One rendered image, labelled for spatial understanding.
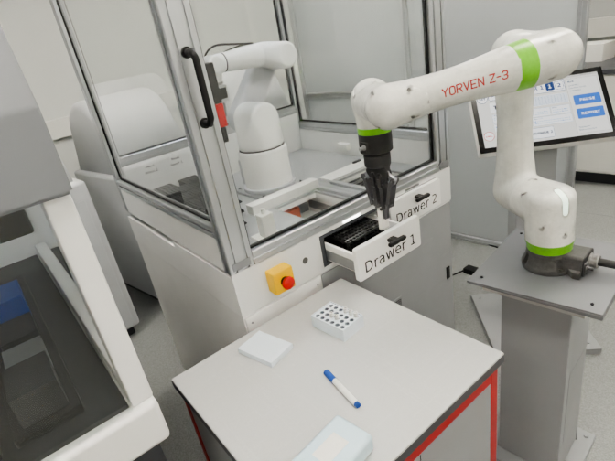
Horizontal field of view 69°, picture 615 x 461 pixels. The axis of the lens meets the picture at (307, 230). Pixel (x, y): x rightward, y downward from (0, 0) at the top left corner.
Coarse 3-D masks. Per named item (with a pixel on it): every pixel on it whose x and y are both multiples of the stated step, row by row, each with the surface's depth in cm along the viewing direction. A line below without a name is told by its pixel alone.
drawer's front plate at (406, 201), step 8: (424, 184) 169; (432, 184) 171; (408, 192) 164; (416, 192) 166; (424, 192) 169; (432, 192) 172; (400, 200) 161; (408, 200) 164; (424, 200) 170; (432, 200) 173; (440, 200) 176; (392, 208) 159; (400, 208) 162; (408, 208) 165; (432, 208) 174; (392, 216) 160; (400, 216) 163
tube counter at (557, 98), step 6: (540, 96) 182; (546, 96) 181; (552, 96) 181; (558, 96) 180; (564, 96) 180; (534, 102) 181; (540, 102) 181; (546, 102) 180; (552, 102) 180; (558, 102) 180
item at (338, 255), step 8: (368, 216) 161; (376, 216) 158; (392, 224) 152; (328, 248) 145; (336, 248) 141; (328, 256) 146; (336, 256) 142; (344, 256) 139; (352, 256) 136; (344, 264) 141; (352, 264) 137
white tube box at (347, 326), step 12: (324, 312) 129; (336, 312) 127; (348, 312) 126; (312, 324) 128; (324, 324) 124; (336, 324) 123; (348, 324) 122; (360, 324) 123; (336, 336) 122; (348, 336) 121
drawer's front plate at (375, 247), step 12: (396, 228) 140; (408, 228) 143; (372, 240) 135; (384, 240) 137; (408, 240) 145; (420, 240) 149; (360, 252) 132; (372, 252) 135; (384, 252) 139; (360, 264) 133; (372, 264) 136; (384, 264) 140; (360, 276) 134
